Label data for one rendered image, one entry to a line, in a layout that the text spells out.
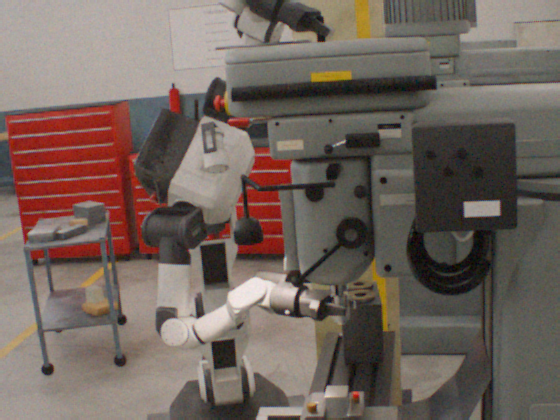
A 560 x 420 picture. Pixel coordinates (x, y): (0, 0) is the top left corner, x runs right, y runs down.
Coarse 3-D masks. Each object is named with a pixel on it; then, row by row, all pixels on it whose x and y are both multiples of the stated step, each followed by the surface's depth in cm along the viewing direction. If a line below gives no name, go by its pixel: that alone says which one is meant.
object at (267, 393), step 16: (192, 384) 310; (256, 384) 306; (272, 384) 305; (176, 400) 297; (192, 400) 296; (256, 400) 292; (272, 400) 291; (176, 416) 283; (192, 416) 283; (208, 416) 282; (224, 416) 281; (240, 416) 280; (256, 416) 279
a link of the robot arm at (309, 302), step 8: (288, 288) 200; (296, 288) 199; (304, 288) 201; (288, 296) 198; (296, 296) 198; (304, 296) 197; (312, 296) 196; (320, 296) 195; (328, 296) 196; (288, 304) 198; (296, 304) 198; (304, 304) 195; (312, 304) 193; (320, 304) 193; (288, 312) 199; (296, 312) 198; (304, 312) 196; (312, 312) 192; (320, 312) 194; (320, 320) 193
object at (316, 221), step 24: (312, 168) 178; (360, 168) 176; (312, 192) 178; (336, 192) 178; (312, 216) 181; (336, 216) 179; (360, 216) 179; (312, 240) 182; (336, 240) 181; (312, 264) 184; (336, 264) 182; (360, 264) 182
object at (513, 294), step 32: (544, 192) 164; (544, 224) 165; (512, 256) 168; (544, 256) 164; (512, 288) 168; (544, 288) 166; (512, 320) 169; (544, 320) 167; (512, 352) 171; (544, 352) 169; (512, 384) 172; (544, 384) 170; (512, 416) 174; (544, 416) 171
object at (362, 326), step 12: (360, 288) 236; (372, 288) 238; (360, 300) 226; (372, 300) 228; (360, 312) 225; (372, 312) 225; (348, 324) 226; (360, 324) 226; (372, 324) 226; (348, 336) 227; (360, 336) 227; (372, 336) 227; (348, 348) 228; (360, 348) 228; (372, 348) 228; (348, 360) 229; (360, 360) 229; (372, 360) 229
